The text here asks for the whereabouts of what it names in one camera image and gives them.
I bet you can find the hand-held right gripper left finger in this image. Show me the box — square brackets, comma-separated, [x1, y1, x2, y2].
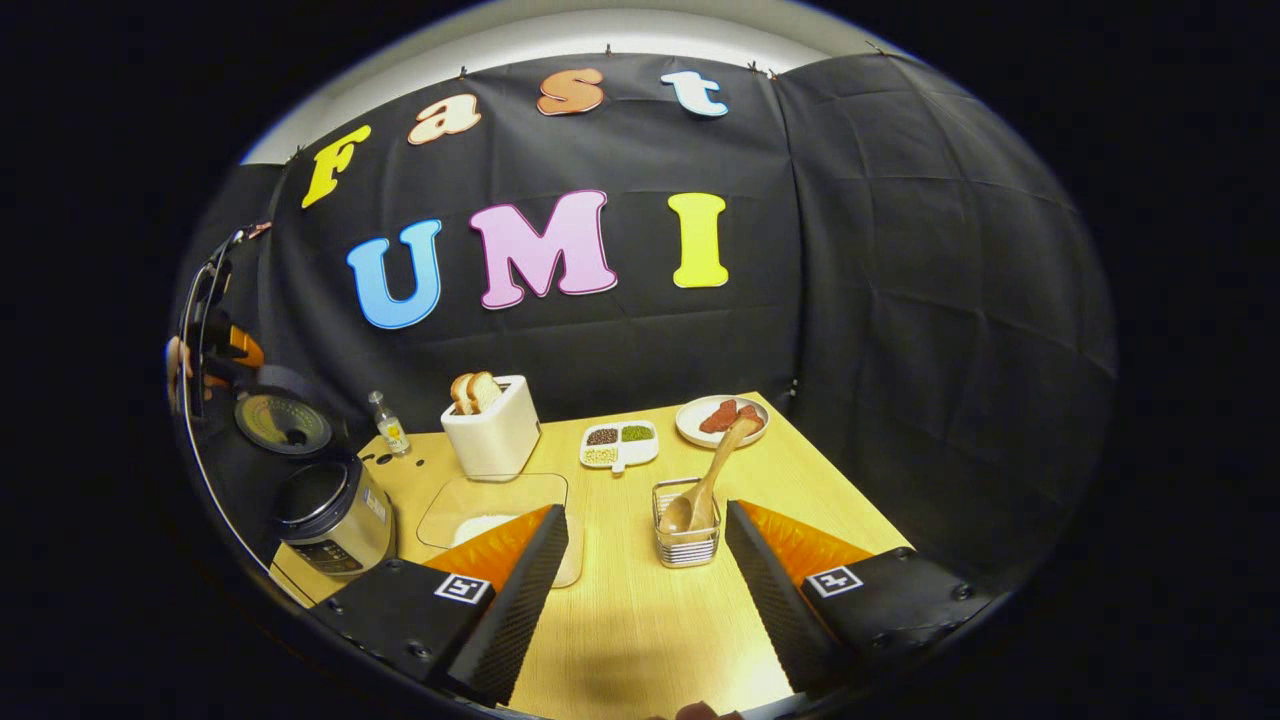
[312, 504, 570, 707]

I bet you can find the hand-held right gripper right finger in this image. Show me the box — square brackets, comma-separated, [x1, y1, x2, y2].
[725, 500, 996, 693]

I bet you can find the wire metal chopstick holder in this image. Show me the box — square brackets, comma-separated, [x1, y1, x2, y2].
[652, 478, 722, 569]

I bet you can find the dark grey rice cooker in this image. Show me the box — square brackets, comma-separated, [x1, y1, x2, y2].
[233, 365, 398, 579]

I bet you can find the clear glass tray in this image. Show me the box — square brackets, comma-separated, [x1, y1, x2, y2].
[417, 472, 584, 589]

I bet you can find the small clear bottle yellow label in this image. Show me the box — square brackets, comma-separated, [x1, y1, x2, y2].
[367, 390, 412, 457]

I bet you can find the white toaster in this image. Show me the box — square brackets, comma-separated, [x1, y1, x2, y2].
[441, 375, 542, 482]

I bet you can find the white divided dish of grains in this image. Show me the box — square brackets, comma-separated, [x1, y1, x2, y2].
[580, 420, 660, 473]

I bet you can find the white round plate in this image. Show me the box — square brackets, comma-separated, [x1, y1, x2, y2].
[675, 395, 770, 449]

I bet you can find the black backdrop cloth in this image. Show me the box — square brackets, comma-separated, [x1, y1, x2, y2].
[172, 50, 1119, 591]

